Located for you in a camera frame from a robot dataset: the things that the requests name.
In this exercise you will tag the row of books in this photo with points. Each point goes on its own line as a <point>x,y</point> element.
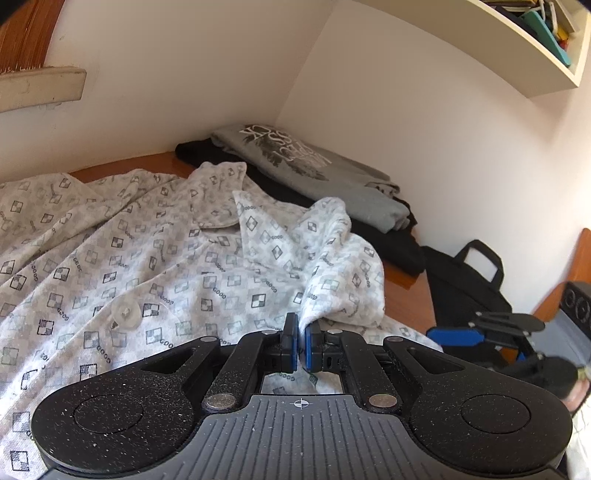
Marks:
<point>549,37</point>

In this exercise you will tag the white patterned pajama shirt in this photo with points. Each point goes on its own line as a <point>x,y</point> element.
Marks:
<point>138,258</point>

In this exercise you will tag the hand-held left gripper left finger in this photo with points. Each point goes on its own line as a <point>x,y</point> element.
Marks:
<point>291,344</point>

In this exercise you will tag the wooden window frame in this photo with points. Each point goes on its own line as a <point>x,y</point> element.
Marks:
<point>27,32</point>

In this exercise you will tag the black laptop bag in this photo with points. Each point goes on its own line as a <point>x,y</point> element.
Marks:
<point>461,295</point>

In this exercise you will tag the white wall shelf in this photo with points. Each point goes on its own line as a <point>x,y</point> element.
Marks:
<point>461,32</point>

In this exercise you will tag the black folded garment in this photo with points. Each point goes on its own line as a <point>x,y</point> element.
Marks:
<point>401,249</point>

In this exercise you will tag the grey printed sweatshirt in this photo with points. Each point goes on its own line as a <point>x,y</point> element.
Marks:
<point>323,184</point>

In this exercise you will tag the person's right hand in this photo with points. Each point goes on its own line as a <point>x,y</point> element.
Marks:
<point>581,392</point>

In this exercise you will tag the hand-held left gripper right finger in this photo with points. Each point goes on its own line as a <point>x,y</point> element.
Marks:
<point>308,346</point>

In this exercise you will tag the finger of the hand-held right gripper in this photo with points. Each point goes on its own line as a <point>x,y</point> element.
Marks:
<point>508,321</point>
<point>455,337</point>

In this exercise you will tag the beige window sill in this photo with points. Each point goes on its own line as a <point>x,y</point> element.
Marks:
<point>41,87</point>

